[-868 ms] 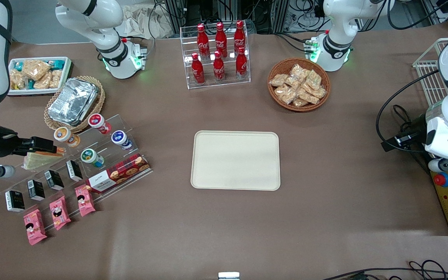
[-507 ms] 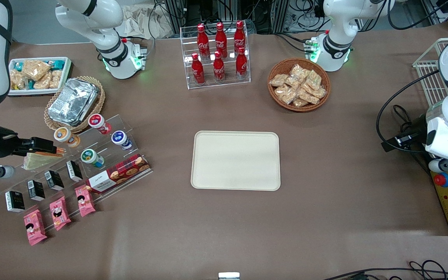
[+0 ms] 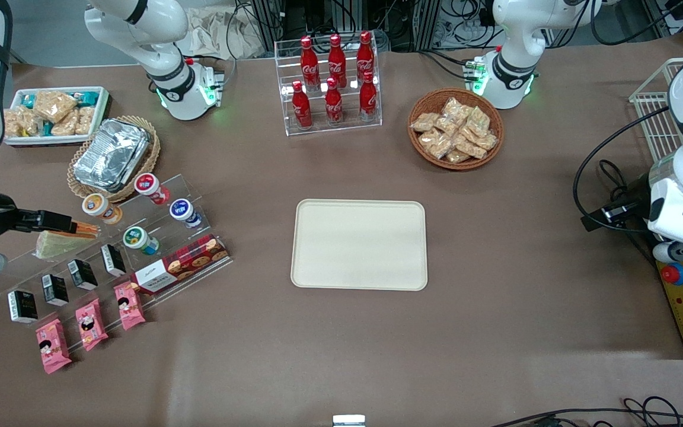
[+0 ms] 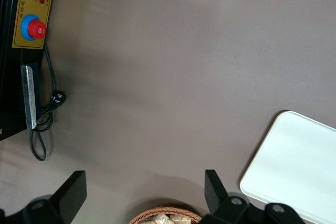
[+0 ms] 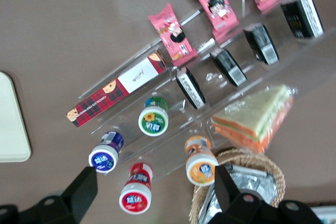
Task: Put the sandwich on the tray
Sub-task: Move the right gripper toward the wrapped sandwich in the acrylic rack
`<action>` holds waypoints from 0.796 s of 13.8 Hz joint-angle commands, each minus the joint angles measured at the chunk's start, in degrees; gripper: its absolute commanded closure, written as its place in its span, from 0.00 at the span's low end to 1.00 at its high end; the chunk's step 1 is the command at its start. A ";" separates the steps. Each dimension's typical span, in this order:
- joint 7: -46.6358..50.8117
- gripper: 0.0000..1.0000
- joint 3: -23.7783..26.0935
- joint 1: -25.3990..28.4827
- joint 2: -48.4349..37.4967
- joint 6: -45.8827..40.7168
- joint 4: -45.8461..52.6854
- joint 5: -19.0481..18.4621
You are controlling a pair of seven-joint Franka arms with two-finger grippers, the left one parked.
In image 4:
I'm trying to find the clear-wrapped rice cracker packet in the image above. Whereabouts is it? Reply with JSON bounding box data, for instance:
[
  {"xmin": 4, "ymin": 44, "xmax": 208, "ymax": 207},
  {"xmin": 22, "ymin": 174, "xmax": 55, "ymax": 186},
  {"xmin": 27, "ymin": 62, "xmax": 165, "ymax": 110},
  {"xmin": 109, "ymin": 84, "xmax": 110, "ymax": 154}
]
[
  {"xmin": 149, "ymin": 214, "xmax": 171, "ymax": 224},
  {"xmin": 169, "ymin": 215, "xmax": 194, "ymax": 224}
]

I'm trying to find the silver metal bar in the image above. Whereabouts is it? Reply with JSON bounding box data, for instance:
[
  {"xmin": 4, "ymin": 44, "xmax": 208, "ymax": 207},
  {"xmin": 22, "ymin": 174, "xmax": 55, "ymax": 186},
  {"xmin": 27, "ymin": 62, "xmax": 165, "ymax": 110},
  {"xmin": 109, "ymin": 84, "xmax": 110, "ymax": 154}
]
[{"xmin": 20, "ymin": 64, "xmax": 37, "ymax": 130}]

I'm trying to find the red emergency stop button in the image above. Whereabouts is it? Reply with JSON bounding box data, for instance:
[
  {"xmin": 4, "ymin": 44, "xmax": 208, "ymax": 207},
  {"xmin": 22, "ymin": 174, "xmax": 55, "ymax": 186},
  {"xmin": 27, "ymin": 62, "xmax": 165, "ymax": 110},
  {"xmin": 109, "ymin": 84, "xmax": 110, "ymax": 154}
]
[{"xmin": 20, "ymin": 14, "xmax": 47, "ymax": 41}]

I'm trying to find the black machine with yellow panel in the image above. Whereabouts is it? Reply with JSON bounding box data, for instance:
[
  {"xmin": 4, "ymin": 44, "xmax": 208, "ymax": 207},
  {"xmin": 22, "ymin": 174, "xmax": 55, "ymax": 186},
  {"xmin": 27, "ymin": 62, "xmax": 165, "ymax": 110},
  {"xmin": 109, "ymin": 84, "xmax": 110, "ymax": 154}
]
[{"xmin": 0, "ymin": 0, "xmax": 58, "ymax": 141}]

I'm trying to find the beige rectangular tray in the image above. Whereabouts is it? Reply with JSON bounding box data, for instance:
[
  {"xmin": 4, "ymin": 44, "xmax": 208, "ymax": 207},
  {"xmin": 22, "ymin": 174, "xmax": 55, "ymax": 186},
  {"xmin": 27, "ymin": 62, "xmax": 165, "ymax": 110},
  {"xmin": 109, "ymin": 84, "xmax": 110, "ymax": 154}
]
[{"xmin": 239, "ymin": 110, "xmax": 336, "ymax": 224}]

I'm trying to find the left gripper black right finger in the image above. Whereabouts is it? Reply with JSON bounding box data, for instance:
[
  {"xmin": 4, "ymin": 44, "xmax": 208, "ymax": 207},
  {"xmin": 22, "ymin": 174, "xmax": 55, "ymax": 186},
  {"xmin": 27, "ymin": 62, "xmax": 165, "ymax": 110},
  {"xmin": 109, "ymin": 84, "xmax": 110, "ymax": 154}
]
[{"xmin": 202, "ymin": 169, "xmax": 249, "ymax": 224}]

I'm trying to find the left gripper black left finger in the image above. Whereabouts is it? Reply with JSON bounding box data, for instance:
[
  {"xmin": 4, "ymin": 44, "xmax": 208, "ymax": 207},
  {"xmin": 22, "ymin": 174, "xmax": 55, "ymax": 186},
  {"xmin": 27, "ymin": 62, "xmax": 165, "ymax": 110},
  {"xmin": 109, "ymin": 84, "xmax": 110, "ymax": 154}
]
[{"xmin": 23, "ymin": 170, "xmax": 87, "ymax": 224}]

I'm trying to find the round wicker basket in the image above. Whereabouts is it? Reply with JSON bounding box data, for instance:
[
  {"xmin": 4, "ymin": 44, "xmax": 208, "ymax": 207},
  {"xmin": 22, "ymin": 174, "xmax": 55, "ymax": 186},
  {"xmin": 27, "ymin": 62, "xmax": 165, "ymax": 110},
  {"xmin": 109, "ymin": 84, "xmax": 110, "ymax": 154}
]
[{"xmin": 128, "ymin": 205, "xmax": 203, "ymax": 224}]

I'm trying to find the black power cord with plug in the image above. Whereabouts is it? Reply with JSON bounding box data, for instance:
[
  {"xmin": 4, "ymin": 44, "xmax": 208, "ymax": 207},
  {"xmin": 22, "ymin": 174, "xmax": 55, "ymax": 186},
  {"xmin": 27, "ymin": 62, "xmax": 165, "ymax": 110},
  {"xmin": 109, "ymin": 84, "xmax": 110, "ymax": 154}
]
[{"xmin": 29, "ymin": 42, "xmax": 67, "ymax": 162}]

